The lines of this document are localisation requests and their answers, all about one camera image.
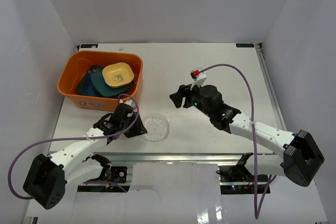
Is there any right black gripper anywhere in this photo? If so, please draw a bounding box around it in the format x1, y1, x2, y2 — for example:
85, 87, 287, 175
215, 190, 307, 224
170, 80, 213, 118

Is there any clear glass round plate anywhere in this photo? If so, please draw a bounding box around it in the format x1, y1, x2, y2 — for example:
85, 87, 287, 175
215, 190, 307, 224
143, 114, 170, 142

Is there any yellow square small plate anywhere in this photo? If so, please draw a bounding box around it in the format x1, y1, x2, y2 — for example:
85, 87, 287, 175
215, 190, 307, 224
102, 62, 134, 88

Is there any teal square large plate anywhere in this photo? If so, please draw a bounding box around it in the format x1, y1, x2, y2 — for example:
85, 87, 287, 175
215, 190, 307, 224
90, 70, 134, 98

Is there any teal scalloped round plate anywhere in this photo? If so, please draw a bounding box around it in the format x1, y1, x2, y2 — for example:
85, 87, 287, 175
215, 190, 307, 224
78, 76, 91, 95

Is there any amber black-rimmed square plate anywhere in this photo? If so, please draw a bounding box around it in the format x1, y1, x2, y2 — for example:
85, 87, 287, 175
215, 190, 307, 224
75, 65, 103, 95

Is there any dark blue leaf plate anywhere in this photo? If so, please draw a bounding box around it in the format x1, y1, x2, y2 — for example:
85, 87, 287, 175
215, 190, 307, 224
79, 73, 101, 97

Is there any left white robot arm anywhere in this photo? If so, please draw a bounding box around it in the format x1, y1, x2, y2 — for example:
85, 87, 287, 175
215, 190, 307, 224
23, 103, 147, 210

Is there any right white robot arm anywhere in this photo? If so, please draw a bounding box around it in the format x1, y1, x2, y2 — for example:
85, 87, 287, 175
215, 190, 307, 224
170, 85, 324, 187

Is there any orange plastic bin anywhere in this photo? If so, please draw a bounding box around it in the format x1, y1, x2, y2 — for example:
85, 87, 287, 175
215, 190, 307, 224
57, 50, 143, 111

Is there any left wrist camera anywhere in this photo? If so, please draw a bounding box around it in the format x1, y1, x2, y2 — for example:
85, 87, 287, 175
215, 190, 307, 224
119, 99, 137, 109

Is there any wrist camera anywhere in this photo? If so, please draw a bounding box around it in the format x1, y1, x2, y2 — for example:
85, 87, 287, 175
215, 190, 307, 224
190, 68, 207, 90
119, 99, 137, 109

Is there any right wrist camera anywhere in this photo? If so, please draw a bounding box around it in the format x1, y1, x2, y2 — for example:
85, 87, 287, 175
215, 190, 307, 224
190, 68, 207, 90

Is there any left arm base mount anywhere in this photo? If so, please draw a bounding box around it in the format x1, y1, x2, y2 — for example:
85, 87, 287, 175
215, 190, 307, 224
78, 154, 130, 193

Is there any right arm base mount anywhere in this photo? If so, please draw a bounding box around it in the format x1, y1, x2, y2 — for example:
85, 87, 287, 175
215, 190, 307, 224
216, 153, 254, 195

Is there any aluminium table frame rail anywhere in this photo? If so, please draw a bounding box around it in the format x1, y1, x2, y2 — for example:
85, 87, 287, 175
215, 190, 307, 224
26, 42, 300, 219

